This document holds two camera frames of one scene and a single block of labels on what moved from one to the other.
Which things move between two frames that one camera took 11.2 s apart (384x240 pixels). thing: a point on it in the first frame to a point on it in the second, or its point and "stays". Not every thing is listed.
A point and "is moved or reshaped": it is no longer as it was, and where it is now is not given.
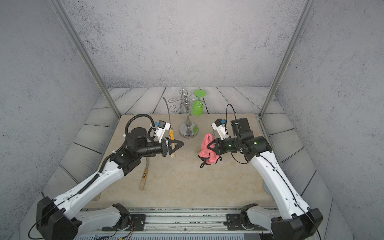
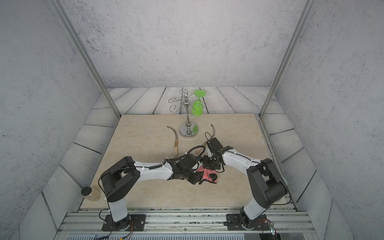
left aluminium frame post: (60, 9) stays
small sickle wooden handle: (171, 142) is moved or reshaped
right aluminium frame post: (305, 13) stays
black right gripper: (218, 149) to (206, 165)
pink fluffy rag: (206, 152) to (206, 173)
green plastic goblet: (197, 105) stays
